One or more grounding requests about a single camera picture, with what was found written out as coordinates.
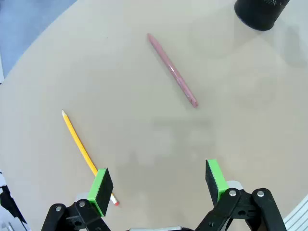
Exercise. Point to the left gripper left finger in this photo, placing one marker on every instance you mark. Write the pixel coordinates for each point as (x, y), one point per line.
(101, 190)

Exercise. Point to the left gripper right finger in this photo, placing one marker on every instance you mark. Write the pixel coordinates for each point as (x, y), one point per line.
(214, 183)

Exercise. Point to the yellow pencil with pink eraser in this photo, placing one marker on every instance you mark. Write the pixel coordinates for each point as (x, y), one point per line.
(77, 139)

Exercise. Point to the pink pen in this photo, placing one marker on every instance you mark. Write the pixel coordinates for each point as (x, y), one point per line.
(173, 69)

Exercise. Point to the black mesh pen holder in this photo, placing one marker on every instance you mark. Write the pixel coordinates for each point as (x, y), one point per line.
(260, 14)

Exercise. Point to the black and white clutter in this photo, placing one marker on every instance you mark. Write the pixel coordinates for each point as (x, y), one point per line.
(9, 202)

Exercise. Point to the white aluminium base frame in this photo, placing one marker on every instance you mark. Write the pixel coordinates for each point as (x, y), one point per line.
(298, 216)

